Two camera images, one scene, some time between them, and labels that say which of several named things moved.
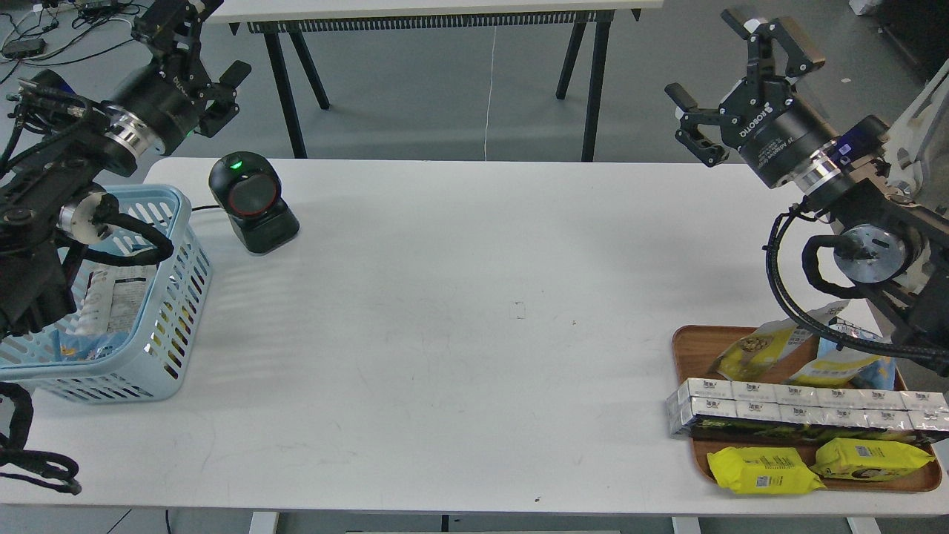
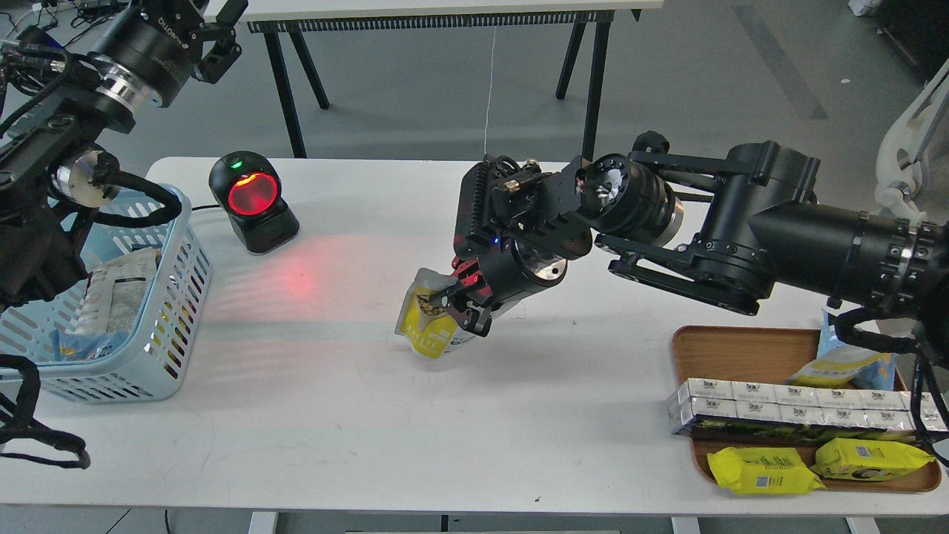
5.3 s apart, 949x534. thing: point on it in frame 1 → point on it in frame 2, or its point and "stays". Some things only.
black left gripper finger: [223, 109] → [225, 51]
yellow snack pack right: [867, 460] stays
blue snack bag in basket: [89, 347] stays
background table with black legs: [285, 24] stays
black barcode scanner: [248, 186] stays
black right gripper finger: [802, 57] → [471, 314]
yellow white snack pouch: [763, 347] → [431, 331]
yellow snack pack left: [764, 470] stays
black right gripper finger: [709, 152] → [469, 284]
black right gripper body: [774, 130] → [509, 271]
